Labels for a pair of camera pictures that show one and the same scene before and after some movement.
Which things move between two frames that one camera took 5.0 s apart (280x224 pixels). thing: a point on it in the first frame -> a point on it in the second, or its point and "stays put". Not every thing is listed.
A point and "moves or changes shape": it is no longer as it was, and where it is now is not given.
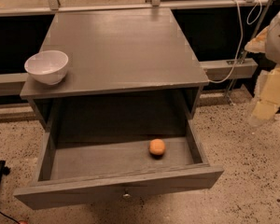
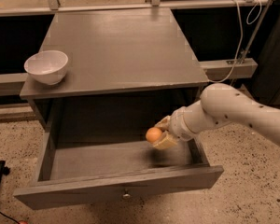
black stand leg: (1, 171) stays put
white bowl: (48, 67) stays put
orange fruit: (157, 147) moves or changes shape
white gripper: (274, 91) -> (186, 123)
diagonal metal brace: (257, 25) stays put
